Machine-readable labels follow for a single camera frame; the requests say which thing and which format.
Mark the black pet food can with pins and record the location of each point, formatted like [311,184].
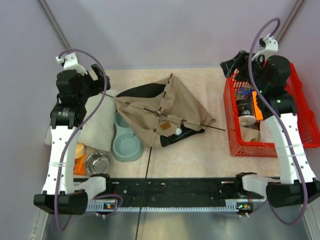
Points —
[245,112]

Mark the orange card package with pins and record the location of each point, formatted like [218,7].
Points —
[257,111]

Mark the orange snack packet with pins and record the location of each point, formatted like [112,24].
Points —
[79,166]

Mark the beige fabric pet tent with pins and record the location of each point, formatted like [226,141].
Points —
[177,108]

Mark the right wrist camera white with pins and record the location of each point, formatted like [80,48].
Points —
[268,47]

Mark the red plastic basket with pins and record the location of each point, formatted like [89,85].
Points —
[306,120]

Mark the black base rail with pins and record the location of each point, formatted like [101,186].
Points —
[173,195]

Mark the colourful snack bag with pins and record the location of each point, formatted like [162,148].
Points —
[244,92]

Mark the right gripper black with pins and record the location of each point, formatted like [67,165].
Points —
[240,61]

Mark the teal double pet bowl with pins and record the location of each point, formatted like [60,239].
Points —
[126,145]

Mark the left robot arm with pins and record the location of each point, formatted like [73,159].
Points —
[59,195]

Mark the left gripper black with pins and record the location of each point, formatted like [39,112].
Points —
[98,85]

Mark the brown paper roll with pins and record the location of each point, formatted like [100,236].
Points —
[249,134]

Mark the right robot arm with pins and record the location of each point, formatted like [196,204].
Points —
[298,183]

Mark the black tent pole crossing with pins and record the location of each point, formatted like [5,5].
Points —
[150,160]

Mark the yellow round sponge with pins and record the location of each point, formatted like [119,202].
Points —
[80,150]

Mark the stainless steel bowl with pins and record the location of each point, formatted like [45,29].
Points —
[99,162]

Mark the cream fluffy pillow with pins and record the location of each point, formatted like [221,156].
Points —
[98,132]

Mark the white pompom toy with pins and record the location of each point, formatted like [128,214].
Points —
[178,131]

